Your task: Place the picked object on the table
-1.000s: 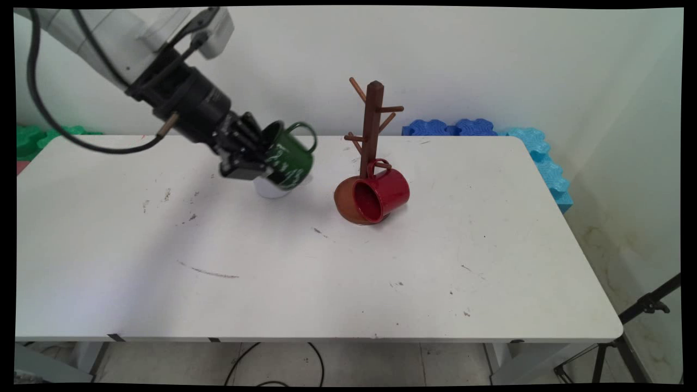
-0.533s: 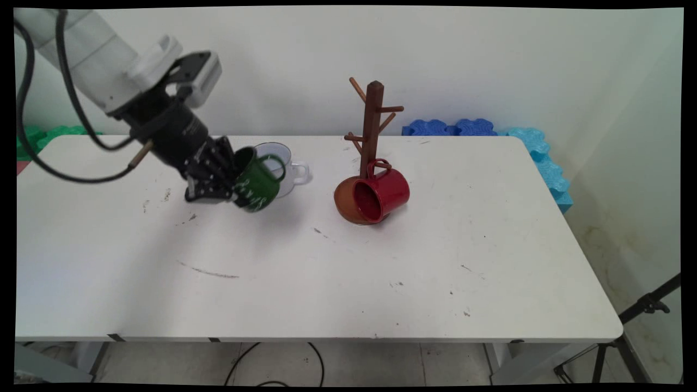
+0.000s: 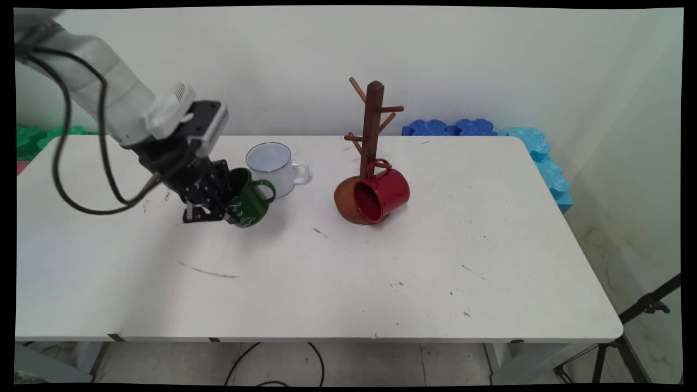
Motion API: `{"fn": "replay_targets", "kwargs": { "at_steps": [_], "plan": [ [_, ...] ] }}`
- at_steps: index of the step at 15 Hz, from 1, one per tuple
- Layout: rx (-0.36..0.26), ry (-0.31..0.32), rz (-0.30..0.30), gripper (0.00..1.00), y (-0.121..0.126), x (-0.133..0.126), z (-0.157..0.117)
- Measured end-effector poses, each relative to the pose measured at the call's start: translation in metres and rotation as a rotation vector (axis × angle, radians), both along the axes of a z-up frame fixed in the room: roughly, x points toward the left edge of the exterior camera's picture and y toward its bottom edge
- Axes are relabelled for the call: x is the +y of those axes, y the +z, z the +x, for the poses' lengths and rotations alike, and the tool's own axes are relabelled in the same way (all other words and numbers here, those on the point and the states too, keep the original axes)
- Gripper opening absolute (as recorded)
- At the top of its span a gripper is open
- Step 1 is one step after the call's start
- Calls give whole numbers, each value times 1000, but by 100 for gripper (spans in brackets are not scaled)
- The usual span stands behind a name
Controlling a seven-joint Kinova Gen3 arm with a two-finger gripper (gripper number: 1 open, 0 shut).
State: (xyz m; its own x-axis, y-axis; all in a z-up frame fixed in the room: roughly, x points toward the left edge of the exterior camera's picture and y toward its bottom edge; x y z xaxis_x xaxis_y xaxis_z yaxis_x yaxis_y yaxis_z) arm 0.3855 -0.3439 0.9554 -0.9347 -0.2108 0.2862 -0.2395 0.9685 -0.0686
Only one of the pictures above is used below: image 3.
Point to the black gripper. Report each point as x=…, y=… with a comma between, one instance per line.
x=179, y=169

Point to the green enamel mug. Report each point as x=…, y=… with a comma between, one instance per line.
x=251, y=207

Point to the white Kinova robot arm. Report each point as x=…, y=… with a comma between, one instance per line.
x=120, y=98

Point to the white enamel mug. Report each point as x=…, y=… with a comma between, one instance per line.
x=272, y=163

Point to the red ceramic mug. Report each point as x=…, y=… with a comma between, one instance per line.
x=389, y=190

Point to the brown wooden mug tree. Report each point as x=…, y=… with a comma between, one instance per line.
x=374, y=109

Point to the green foam tile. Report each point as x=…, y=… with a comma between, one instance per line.
x=30, y=141

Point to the red foam tile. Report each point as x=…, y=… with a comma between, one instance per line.
x=22, y=166

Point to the dark blue foam tile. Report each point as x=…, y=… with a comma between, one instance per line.
x=476, y=127
x=430, y=128

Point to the light blue foam tile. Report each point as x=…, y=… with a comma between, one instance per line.
x=547, y=163

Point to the black tripod stand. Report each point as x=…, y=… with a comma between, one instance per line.
x=634, y=313

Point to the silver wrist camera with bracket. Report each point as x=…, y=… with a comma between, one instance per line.
x=209, y=128

